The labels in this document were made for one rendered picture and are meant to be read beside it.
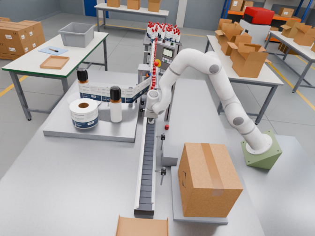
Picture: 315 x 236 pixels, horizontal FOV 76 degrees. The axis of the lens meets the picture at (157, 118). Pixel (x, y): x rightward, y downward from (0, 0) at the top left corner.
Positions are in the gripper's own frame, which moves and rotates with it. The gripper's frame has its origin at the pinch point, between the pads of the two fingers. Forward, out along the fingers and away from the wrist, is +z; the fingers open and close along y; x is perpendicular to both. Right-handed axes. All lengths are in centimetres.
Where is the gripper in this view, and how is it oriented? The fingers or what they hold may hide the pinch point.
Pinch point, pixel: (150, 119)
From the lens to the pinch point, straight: 159.3
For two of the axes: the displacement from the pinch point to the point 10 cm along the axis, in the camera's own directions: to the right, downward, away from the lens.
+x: -0.5, 8.4, -5.5
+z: -0.9, 5.4, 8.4
